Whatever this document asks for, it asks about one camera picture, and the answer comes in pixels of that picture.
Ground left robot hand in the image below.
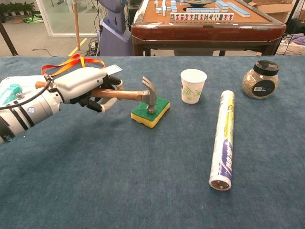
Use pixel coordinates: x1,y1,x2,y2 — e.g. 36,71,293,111
49,67,124,113

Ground wooden handle claw hammer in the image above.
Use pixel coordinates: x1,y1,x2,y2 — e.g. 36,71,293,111
35,76,157,115

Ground green yellow sponge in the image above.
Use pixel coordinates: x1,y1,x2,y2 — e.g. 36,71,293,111
131,97,171,129

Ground white badge card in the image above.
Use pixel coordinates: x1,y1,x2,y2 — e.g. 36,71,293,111
103,64,123,75

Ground wooden pole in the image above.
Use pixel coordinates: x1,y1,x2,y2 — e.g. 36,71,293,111
72,0,81,51

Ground green potted plants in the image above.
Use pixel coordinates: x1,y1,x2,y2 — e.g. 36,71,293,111
0,1,36,17

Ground white paper cup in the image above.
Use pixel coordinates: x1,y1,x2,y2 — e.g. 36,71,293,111
180,69,208,104

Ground blue table cloth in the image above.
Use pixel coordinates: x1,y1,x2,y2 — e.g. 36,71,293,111
0,56,305,229

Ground brown mahjong table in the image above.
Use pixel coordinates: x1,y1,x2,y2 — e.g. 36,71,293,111
131,0,286,57

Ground face-up mahjong tile row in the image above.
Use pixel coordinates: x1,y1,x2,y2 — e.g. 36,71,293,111
169,12,234,21

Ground cling film roll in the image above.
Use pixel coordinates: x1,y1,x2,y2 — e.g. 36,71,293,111
209,90,236,191

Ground glass jar black lid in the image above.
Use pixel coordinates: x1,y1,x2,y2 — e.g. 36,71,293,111
242,60,281,100

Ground white plastic basket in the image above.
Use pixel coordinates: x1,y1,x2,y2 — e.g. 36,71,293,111
276,35,305,56

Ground black tripod stand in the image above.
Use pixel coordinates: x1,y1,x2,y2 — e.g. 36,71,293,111
274,0,301,55

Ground orange lanyard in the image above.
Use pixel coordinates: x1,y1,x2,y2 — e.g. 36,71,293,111
41,54,106,77

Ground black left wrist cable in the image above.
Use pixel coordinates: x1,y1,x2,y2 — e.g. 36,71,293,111
0,75,53,110

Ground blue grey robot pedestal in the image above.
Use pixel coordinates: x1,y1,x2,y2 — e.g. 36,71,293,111
97,0,133,57

